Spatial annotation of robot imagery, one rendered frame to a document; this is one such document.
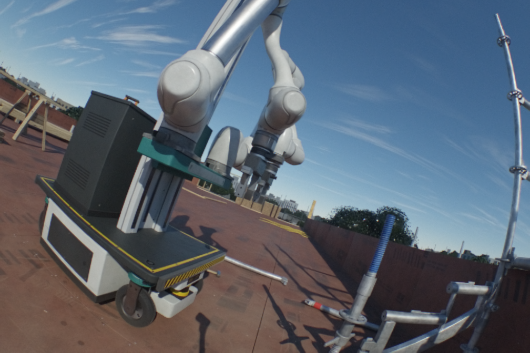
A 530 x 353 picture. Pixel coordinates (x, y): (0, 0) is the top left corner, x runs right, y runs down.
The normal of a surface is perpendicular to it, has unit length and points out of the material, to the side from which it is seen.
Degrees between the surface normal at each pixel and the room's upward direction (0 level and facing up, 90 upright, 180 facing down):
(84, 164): 90
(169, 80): 94
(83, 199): 90
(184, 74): 97
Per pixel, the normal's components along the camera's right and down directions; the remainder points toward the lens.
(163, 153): -0.15, -0.26
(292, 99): 0.25, 0.05
